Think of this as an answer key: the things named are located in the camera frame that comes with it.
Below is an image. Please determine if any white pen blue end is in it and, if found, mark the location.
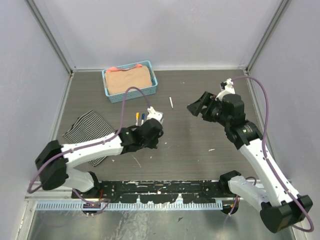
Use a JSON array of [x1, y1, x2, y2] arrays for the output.
[[140, 113, 145, 126]]

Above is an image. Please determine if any slotted cable duct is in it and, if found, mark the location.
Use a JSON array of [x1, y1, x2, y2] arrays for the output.
[[35, 200, 223, 211]]

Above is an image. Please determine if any white pen black tip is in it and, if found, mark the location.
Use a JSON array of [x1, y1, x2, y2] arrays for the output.
[[169, 96, 174, 109]]

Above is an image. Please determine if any peach folded cloth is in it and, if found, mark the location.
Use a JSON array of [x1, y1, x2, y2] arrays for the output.
[[104, 63, 153, 95]]

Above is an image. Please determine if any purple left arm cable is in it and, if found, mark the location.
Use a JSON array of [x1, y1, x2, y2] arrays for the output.
[[26, 86, 153, 215]]

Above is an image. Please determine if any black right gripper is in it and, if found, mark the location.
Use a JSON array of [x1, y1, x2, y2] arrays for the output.
[[187, 90, 231, 127]]

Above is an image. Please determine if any white pen yellow end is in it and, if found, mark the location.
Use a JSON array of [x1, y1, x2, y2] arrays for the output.
[[135, 112, 140, 126]]

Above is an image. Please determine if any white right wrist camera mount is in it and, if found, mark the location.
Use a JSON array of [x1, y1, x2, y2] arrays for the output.
[[215, 78, 235, 101]]

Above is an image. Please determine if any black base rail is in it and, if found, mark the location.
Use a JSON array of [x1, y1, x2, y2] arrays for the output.
[[71, 180, 236, 204]]

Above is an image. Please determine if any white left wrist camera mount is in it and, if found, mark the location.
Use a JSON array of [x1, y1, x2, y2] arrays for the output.
[[146, 106, 164, 124]]

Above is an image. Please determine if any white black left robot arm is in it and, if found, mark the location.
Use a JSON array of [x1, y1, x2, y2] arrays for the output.
[[35, 118, 163, 199]]

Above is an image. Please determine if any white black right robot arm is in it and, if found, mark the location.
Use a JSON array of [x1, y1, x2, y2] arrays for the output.
[[187, 92, 313, 233]]

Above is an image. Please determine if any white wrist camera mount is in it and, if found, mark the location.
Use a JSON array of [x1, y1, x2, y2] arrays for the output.
[[215, 78, 235, 101], [146, 106, 164, 124]]

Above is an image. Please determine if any blue plastic basket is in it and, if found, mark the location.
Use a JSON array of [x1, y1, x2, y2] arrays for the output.
[[101, 60, 158, 103]]

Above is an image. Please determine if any black white striped cloth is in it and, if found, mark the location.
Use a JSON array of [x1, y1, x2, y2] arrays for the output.
[[62, 109, 116, 168]]

